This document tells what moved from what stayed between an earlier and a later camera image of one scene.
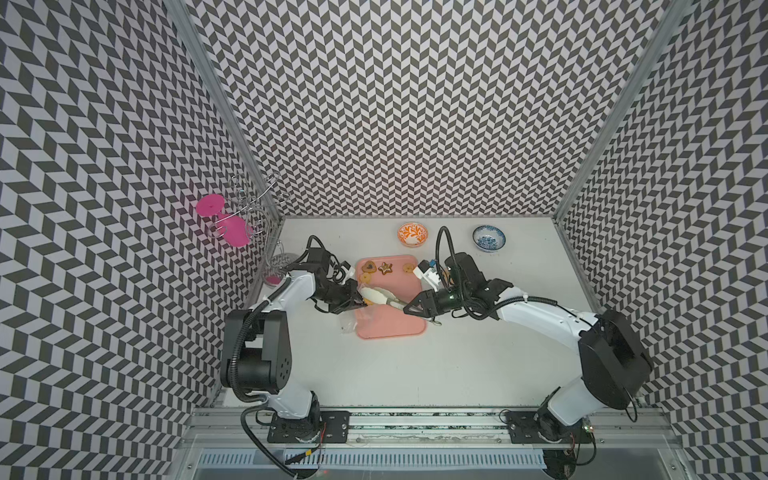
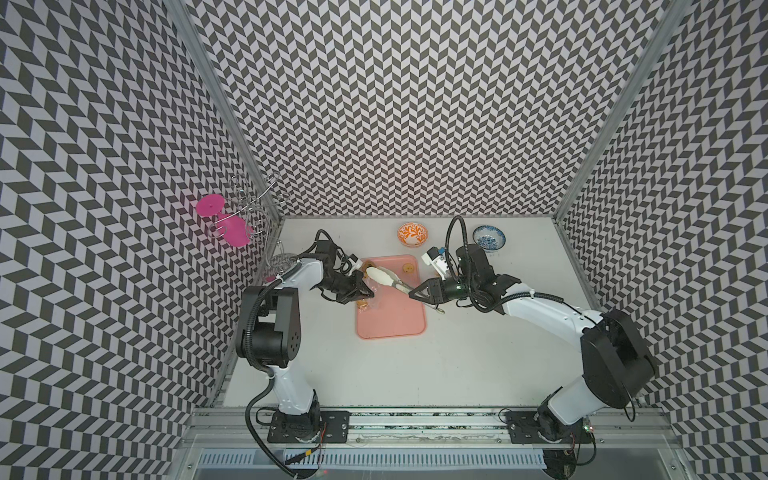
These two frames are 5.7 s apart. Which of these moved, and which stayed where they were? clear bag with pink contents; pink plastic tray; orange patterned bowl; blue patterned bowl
Moved: clear bag with pink contents
Stayed: orange patterned bowl; blue patterned bowl; pink plastic tray
